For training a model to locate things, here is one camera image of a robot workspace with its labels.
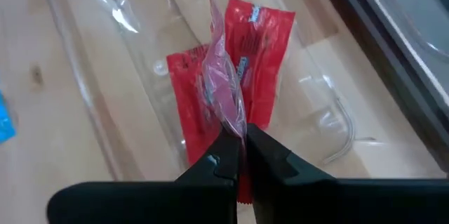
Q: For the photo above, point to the red candy bag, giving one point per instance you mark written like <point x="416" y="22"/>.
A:
<point x="189" y="111"/>
<point x="259" y="76"/>

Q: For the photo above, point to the blue candy pack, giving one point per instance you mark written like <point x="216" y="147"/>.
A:
<point x="5" y="122"/>

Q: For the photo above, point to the pink translucent candy bag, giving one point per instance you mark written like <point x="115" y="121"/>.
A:
<point x="224" y="94"/>

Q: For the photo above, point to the clear plastic bin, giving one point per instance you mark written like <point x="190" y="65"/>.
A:
<point x="147" y="59"/>

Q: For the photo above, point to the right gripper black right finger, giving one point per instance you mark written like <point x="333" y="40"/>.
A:
<point x="298" y="199"/>

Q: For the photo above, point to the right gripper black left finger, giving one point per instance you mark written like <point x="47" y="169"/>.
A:
<point x="196" y="196"/>

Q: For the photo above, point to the black aluminium table frame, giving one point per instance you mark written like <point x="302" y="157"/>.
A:
<point x="403" y="83"/>

